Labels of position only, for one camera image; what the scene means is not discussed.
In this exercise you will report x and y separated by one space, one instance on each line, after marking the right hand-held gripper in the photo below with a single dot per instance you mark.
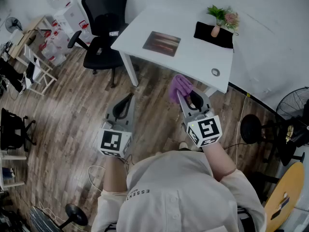
207 129

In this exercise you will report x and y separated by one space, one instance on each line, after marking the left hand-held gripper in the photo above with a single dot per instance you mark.
109 141

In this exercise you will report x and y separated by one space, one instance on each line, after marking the purple cloth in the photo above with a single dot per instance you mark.
179 84

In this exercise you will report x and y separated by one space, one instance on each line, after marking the dark rectangular tray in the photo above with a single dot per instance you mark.
161 43

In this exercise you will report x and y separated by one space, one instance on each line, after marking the person's right forearm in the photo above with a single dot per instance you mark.
218 161

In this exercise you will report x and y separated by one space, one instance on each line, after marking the person's left forearm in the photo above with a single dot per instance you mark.
114 175

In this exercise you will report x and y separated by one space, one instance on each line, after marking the black cloth mat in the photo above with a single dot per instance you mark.
205 34

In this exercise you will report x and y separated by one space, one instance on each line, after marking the white desk leg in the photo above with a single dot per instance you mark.
211 92

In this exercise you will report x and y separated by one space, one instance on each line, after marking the person's white shoe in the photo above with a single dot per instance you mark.
183 146

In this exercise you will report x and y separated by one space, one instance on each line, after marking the black round stool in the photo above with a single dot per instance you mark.
251 129

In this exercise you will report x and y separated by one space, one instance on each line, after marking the pink ceramic vase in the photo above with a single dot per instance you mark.
215 31

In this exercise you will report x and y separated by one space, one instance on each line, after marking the person's cream shirt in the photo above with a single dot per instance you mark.
178 192

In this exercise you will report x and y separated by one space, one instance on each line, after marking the green artificial plant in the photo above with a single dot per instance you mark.
223 16

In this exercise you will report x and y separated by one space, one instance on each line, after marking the white metal rack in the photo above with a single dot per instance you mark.
36 69

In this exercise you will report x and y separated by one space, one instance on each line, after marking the large black floor fan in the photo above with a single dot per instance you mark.
293 103

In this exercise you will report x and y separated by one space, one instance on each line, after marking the black mesh office chair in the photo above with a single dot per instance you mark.
103 13

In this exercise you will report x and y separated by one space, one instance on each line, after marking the black fan with round base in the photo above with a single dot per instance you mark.
74 214

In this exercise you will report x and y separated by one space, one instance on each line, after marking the black swivel chair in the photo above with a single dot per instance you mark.
12 129

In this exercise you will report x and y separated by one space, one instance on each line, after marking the white water dispenser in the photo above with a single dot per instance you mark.
71 16

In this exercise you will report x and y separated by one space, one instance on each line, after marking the light wooden side table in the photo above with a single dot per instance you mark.
29 36

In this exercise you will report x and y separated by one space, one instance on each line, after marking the round wooden table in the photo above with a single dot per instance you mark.
287 185

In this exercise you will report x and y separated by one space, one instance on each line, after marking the small card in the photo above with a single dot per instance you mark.
284 203

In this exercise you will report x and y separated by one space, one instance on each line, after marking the small black device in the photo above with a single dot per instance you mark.
275 215

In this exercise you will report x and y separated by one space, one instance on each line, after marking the small black fan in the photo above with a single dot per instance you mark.
13 24

